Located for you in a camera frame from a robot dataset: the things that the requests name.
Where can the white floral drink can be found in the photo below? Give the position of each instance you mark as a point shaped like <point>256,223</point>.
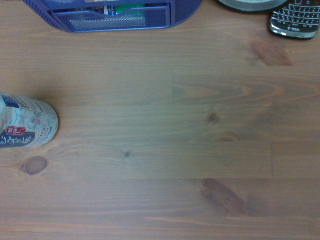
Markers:
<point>27,122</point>

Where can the blue mesh desk organizer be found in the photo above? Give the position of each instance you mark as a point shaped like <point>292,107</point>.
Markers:
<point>185,12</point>

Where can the green white packet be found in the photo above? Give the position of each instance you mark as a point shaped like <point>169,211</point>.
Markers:
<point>130,10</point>

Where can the black twin-bell alarm clock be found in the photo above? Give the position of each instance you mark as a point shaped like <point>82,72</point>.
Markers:
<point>250,6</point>

